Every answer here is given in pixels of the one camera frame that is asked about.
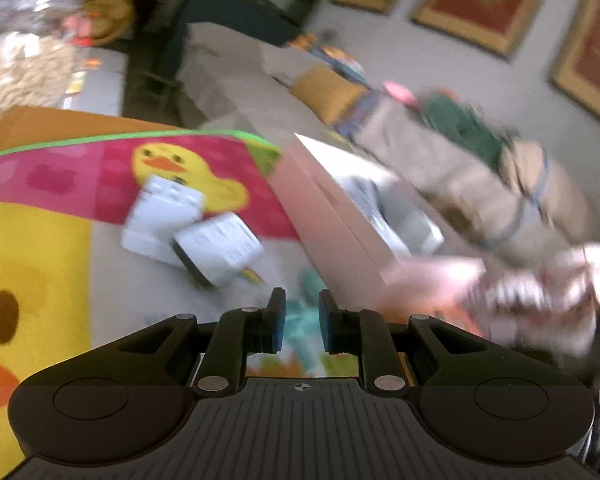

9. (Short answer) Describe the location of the round glass jar of nuts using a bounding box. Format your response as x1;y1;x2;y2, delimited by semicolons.
0;0;81;121

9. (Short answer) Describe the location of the plain white box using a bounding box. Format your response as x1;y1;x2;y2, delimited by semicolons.
120;175;205;267

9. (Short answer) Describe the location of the grey side table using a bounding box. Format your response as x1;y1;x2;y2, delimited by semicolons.
60;45;131;118

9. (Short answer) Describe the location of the pink pig toy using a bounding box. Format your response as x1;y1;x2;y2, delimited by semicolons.
62;12;93;46

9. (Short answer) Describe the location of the yellow cushion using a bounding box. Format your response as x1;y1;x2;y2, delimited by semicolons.
292;65;368;123

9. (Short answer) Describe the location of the green plush blanket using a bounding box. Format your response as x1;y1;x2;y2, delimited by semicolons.
420;92;518;171

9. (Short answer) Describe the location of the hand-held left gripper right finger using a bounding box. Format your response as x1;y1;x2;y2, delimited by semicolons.
319;289;486;395

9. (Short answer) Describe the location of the colourful cartoon printed mat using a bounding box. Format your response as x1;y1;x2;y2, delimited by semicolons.
0;105;481;461

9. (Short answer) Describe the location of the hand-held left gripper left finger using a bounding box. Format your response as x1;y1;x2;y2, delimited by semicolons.
115;287;287;395

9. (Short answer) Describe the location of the yellow armchair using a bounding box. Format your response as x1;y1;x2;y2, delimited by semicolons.
82;0;136;43

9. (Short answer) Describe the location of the beige covered sofa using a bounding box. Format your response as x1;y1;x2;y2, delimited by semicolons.
180;22;596;271

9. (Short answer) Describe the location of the teal plastic toy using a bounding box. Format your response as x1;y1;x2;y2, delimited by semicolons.
282;267;331;376

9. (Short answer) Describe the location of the pink plush toy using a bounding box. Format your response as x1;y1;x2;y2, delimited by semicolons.
382;80;423;108

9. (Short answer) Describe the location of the pile of small plush toys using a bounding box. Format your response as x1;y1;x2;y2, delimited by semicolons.
300;35;366;81

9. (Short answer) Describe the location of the pink floral blanket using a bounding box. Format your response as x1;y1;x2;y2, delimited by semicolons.
460;242;600;361

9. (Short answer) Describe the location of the white box with printed text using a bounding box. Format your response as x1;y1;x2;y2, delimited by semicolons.
171;211;266;289

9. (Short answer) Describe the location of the pink cardboard box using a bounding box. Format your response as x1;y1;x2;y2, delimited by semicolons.
270;132;486;321

